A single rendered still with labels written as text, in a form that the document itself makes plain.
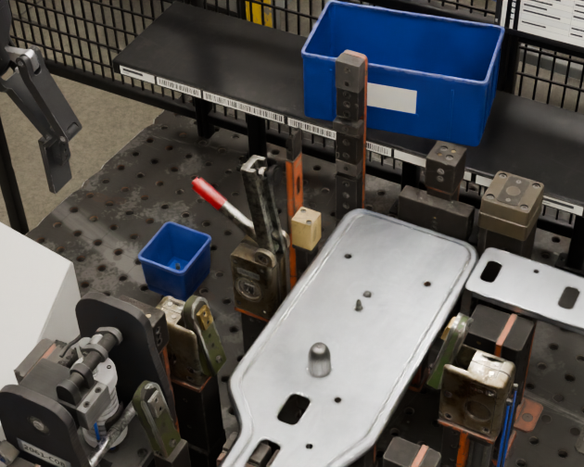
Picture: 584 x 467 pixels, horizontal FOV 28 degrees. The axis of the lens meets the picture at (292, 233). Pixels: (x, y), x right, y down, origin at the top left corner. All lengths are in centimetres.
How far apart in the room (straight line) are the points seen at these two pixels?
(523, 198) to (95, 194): 94
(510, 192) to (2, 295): 80
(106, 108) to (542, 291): 225
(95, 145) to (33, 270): 181
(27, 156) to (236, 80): 164
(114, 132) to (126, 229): 139
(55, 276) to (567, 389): 86
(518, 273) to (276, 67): 61
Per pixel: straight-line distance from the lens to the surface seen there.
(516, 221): 179
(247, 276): 172
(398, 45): 203
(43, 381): 144
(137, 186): 237
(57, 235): 229
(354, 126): 188
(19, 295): 184
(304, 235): 174
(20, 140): 368
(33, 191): 349
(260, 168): 161
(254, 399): 159
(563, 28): 195
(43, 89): 115
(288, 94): 202
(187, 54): 214
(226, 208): 168
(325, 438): 155
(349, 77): 182
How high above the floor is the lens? 225
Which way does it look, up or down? 44 degrees down
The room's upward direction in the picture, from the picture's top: 2 degrees counter-clockwise
